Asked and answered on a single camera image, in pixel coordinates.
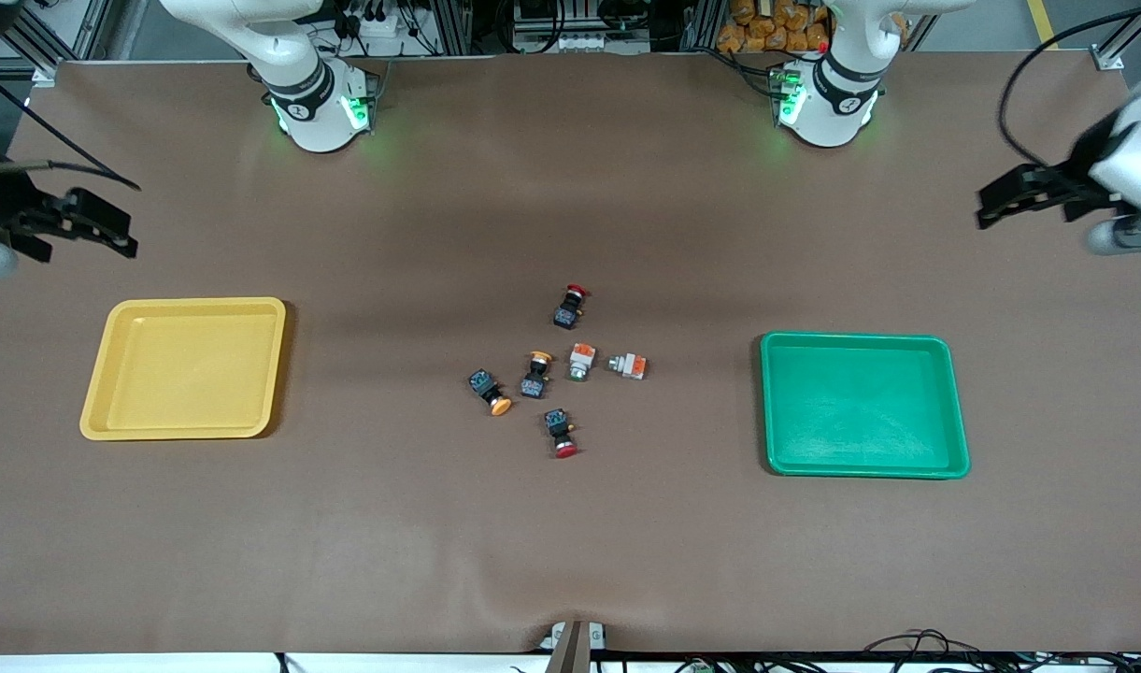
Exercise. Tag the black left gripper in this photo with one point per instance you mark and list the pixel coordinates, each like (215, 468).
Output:
(1077, 178)

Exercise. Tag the yellow push button switch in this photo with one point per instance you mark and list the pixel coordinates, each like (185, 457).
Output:
(484, 383)
(534, 383)

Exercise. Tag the pile of orange packages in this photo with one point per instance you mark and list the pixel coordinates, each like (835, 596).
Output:
(766, 28)

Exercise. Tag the aluminium frame post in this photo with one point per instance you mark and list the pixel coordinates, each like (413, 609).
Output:
(699, 26)
(453, 28)

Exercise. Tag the aluminium frame strut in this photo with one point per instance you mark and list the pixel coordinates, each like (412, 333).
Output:
(45, 73)
(1107, 61)

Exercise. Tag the green plastic tray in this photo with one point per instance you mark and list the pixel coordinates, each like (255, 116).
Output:
(860, 402)

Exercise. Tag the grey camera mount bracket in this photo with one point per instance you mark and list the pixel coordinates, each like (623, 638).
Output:
(570, 650)

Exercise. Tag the red push button switch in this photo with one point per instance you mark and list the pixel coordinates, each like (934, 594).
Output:
(566, 313)
(561, 430)

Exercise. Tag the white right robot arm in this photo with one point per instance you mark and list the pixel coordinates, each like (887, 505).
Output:
(313, 112)

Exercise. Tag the yellow plastic tray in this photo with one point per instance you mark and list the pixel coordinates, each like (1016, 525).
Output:
(215, 355)

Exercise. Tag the white power strip with plugs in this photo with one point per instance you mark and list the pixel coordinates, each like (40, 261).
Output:
(374, 33)

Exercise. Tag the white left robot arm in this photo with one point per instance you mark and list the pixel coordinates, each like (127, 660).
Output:
(827, 112)

